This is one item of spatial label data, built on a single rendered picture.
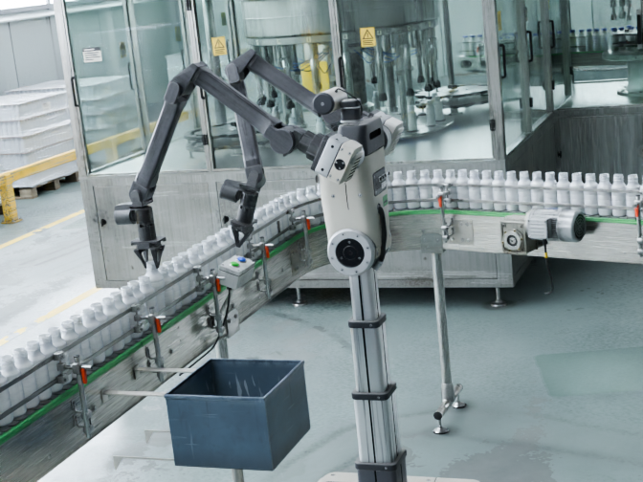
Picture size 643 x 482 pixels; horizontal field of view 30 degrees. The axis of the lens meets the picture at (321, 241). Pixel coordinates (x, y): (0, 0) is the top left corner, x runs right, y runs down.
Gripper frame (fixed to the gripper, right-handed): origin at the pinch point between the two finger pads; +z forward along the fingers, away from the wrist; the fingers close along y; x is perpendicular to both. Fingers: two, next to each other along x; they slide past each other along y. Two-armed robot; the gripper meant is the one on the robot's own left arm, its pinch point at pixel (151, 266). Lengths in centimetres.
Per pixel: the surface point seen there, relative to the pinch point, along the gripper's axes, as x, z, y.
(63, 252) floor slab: 482, 115, -354
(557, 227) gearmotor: 127, 21, 112
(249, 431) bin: -53, 34, 53
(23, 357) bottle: -78, 4, 1
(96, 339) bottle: -43.3, 11.0, 2.2
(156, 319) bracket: -21.9, 11.6, 11.3
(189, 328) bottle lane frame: 10.9, 25.2, 4.8
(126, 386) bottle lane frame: -34.6, 29.1, 4.8
